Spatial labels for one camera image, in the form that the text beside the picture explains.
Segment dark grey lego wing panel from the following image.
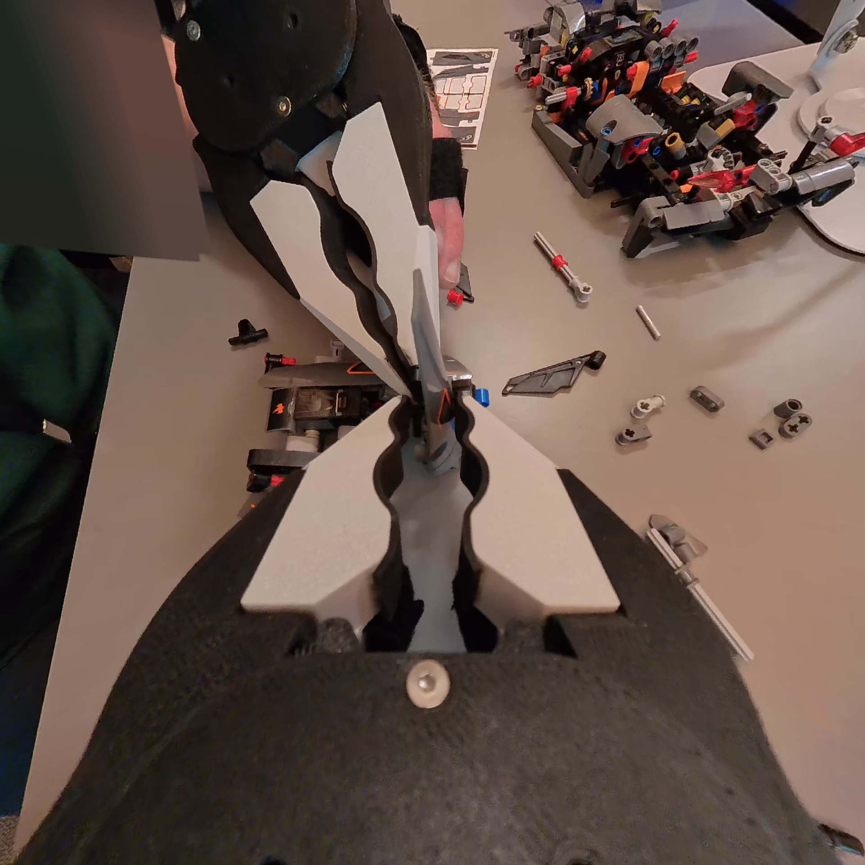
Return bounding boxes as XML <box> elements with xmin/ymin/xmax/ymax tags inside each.
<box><xmin>409</xmin><ymin>269</ymin><xmax>454</xmax><ymax>474</ymax></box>

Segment black grey lego assembly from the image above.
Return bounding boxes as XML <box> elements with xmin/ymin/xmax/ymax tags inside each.
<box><xmin>245</xmin><ymin>351</ymin><xmax>491</xmax><ymax>494</ymax></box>

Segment large lego car chassis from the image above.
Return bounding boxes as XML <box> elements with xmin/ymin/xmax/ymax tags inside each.
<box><xmin>503</xmin><ymin>0</ymin><xmax>865</xmax><ymax>259</ymax></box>

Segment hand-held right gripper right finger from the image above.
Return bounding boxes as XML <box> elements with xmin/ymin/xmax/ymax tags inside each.
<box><xmin>458</xmin><ymin>394</ymin><xmax>622</xmax><ymax>634</ymax></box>

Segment lego sticker sheet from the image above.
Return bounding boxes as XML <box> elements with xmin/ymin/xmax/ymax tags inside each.
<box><xmin>426</xmin><ymin>47</ymin><xmax>500</xmax><ymax>151</ymax></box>

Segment person's blue trousers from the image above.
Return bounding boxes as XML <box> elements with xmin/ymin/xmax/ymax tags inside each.
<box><xmin>0</xmin><ymin>635</ymin><xmax>55</xmax><ymax>819</ymax></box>

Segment person's left hand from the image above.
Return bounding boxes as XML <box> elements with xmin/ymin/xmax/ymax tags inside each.
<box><xmin>431</xmin><ymin>196</ymin><xmax>467</xmax><ymax>290</ymax></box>

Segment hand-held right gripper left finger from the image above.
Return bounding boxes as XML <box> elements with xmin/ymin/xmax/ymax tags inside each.
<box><xmin>240</xmin><ymin>397</ymin><xmax>410</xmax><ymax>620</ymax></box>

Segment long grey axle red bush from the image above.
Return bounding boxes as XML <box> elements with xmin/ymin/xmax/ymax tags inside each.
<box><xmin>533</xmin><ymin>231</ymin><xmax>594</xmax><ymax>303</ymax></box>

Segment black lego fin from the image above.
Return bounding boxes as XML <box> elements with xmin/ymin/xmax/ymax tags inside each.
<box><xmin>501</xmin><ymin>350</ymin><xmax>607</xmax><ymax>397</ymax></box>

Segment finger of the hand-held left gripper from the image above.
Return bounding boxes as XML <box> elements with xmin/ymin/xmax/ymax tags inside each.
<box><xmin>249</xmin><ymin>178</ymin><xmax>414</xmax><ymax>397</ymax></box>
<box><xmin>330</xmin><ymin>101</ymin><xmax>445</xmax><ymax>379</ymax></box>

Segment grey axle assembly blue piece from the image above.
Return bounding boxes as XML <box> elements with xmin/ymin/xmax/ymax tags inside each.
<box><xmin>645</xmin><ymin>514</ymin><xmax>754</xmax><ymax>662</ymax></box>

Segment person's green shirt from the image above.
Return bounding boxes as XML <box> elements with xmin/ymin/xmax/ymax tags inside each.
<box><xmin>0</xmin><ymin>243</ymin><xmax>124</xmax><ymax>643</ymax></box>

